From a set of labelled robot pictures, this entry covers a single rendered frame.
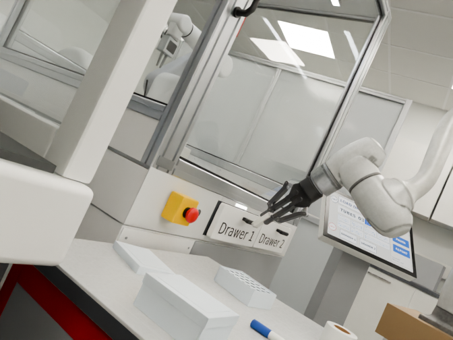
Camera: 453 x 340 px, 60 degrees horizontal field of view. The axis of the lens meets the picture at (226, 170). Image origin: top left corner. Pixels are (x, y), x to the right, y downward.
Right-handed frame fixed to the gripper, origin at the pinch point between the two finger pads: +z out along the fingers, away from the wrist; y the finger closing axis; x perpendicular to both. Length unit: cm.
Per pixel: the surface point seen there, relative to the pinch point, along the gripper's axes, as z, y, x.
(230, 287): 4.6, -20.6, 31.2
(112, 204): 17, 6, 47
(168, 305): -3, -27, 67
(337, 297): 11, -22, -91
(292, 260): 43, 20, -159
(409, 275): -23, -28, -98
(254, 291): -1.0, -24.6, 32.8
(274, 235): 7.9, 3.2, -30.4
